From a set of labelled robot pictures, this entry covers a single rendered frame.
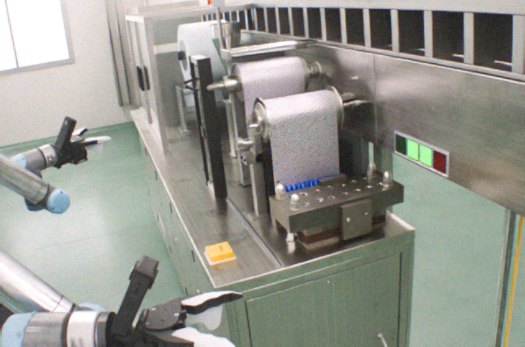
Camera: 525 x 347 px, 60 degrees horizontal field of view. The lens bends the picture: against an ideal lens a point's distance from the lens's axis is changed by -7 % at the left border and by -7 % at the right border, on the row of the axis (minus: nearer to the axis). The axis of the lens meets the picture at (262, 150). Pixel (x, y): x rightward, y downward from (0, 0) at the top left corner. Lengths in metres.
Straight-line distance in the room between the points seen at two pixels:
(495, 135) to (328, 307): 0.75
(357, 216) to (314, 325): 0.37
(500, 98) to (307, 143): 0.69
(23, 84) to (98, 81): 1.04
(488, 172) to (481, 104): 0.16
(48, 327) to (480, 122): 0.98
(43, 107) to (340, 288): 5.99
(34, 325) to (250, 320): 0.84
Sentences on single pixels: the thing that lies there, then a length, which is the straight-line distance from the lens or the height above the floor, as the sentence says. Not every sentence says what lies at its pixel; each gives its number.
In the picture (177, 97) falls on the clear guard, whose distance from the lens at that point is 2.49.
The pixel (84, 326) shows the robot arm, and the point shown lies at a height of 1.25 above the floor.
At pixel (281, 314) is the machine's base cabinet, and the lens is 1.50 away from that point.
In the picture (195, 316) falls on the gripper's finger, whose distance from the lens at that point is 0.74.
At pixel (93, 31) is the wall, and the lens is 6.95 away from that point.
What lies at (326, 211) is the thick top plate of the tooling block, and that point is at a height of 1.01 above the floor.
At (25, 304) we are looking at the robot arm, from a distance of 0.88.
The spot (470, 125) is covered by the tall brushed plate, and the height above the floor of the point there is 1.31.
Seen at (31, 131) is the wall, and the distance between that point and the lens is 7.17.
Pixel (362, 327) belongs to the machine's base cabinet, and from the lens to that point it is 1.69.
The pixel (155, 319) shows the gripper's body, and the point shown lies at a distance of 0.69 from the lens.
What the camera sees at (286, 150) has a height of 1.15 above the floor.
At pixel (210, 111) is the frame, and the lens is 1.80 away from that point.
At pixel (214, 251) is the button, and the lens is 1.49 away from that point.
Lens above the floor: 1.65
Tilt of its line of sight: 18 degrees down
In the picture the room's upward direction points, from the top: 6 degrees counter-clockwise
